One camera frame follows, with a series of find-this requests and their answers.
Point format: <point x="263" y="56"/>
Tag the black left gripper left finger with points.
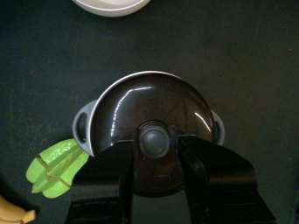
<point x="103" y="175"/>

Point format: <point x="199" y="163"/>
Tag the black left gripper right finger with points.
<point x="222" y="175"/>

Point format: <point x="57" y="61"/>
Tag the black pot lid grey knob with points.
<point x="155" y="116"/>

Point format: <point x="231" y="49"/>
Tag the light green toy vegetable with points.
<point x="57" y="167"/>

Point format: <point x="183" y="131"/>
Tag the yellow toy banana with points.
<point x="13" y="213"/>

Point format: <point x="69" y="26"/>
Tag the white bowl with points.
<point x="112" y="6"/>

